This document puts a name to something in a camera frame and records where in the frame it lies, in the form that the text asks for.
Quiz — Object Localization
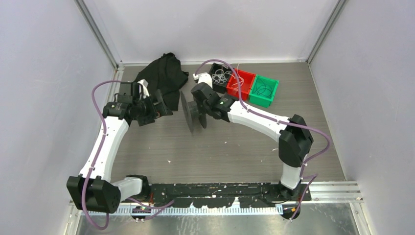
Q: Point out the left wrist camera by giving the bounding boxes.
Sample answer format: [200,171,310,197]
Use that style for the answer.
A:
[116,81,145,104]

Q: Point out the black plastic bin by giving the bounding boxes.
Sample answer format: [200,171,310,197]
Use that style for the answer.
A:
[208,63,232,94]

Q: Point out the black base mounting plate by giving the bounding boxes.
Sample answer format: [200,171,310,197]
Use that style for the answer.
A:
[132,182,312,209]

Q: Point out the red plastic bin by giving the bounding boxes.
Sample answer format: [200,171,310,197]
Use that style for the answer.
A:
[226,69,256,101]

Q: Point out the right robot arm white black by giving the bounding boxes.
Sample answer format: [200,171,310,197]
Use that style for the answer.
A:
[180,82,314,201]

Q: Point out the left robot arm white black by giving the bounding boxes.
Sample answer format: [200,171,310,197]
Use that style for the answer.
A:
[66,90,173,213]

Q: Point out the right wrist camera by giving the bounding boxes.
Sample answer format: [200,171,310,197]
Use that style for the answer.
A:
[192,72,213,88]

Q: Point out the green plastic bin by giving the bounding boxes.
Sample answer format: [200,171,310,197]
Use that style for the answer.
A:
[249,75,279,108]

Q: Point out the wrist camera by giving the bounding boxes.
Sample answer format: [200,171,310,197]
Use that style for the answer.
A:
[116,81,145,104]
[192,72,213,88]

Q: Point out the white cable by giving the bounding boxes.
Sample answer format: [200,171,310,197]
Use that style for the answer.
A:
[211,67,232,86]

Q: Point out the black cable in green bin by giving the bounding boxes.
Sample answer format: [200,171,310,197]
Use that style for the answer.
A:
[253,80,274,98]

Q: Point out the thin cable in red bin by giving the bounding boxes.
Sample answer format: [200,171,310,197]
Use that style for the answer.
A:
[231,76,249,92]

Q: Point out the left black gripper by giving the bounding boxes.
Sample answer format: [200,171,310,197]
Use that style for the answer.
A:
[133,90,172,126]

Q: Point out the grey plastic cable spool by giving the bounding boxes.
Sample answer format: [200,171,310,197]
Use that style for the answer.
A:
[180,91,207,133]

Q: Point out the black cloth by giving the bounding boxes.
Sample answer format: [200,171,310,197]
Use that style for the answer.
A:
[135,52,189,111]

